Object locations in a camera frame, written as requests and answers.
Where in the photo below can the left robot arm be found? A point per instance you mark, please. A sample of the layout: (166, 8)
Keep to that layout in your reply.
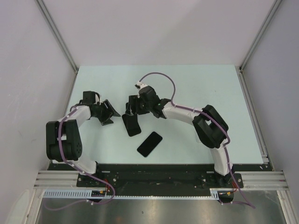
(63, 141)

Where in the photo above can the white slotted cable duct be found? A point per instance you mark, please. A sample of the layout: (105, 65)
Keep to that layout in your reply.
(99, 194)

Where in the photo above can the right aluminium frame post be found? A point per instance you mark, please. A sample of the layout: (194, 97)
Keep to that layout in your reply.
(262, 30)

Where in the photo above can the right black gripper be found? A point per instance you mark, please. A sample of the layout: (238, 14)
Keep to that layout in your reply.
(134, 100)

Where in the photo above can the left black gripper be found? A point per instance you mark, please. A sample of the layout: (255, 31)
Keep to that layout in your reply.
(108, 111)

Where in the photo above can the front aluminium frame rail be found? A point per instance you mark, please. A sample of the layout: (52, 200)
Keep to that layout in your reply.
(268, 180)

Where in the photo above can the black smartphone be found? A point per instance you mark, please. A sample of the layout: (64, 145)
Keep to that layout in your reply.
(149, 144)
(129, 118)

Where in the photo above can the aluminium frame post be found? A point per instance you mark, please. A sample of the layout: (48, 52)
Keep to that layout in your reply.
(262, 30)
(56, 33)

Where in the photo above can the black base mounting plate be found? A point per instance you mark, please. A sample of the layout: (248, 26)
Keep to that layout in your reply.
(157, 180)

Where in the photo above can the black smartphone on table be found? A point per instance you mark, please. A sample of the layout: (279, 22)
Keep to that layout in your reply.
(149, 144)

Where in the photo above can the left aluminium frame post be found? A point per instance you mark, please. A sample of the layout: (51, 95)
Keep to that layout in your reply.
(56, 33)

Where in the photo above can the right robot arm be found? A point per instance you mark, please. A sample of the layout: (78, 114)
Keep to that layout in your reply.
(210, 127)

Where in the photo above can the right aluminium side rail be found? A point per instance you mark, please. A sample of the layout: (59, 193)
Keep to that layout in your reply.
(253, 117)

